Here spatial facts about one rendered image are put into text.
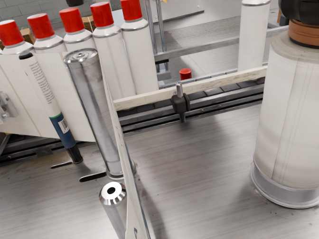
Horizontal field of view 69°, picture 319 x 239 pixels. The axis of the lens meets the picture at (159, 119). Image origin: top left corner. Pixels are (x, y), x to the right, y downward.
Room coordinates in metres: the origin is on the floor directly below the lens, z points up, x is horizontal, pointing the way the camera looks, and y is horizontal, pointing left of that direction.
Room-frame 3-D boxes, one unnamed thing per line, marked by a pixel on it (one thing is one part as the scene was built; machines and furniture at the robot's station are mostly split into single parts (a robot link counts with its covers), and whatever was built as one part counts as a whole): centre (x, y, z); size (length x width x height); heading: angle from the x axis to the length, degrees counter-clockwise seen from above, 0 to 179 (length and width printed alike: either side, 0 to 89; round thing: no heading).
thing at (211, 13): (1.46, -0.29, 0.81); 0.90 x 0.90 x 0.04; 15
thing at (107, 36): (0.44, 0.07, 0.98); 0.05 x 0.05 x 0.20
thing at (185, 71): (0.60, -0.09, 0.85); 0.03 x 0.03 x 0.03
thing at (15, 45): (0.42, 0.22, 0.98); 0.05 x 0.05 x 0.20
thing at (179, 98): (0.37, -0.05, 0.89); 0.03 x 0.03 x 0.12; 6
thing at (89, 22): (4.96, 1.17, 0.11); 0.65 x 0.54 x 0.22; 102
